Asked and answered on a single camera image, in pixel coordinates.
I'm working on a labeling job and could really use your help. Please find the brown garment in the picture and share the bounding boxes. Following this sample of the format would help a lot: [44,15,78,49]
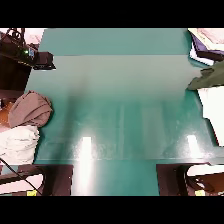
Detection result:
[7,90,54,130]

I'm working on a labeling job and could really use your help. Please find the folded white garment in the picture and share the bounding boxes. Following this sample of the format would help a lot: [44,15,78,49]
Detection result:
[188,42,215,67]

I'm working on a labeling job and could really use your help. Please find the dark blue garment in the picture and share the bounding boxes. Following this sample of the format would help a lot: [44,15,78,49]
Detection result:
[191,32,224,63]

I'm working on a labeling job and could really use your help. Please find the pale pink garment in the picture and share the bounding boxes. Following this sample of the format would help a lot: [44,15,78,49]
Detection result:
[187,27,224,52]

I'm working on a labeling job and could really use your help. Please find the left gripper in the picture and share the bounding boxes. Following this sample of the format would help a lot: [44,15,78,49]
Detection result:
[33,51,57,71]

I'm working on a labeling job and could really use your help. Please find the olive green T-shirt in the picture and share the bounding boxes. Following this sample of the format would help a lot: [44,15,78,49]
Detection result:
[186,60,224,92]

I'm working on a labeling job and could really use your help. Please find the black cable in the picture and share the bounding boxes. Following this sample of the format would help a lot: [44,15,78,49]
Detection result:
[0,157,44,197]

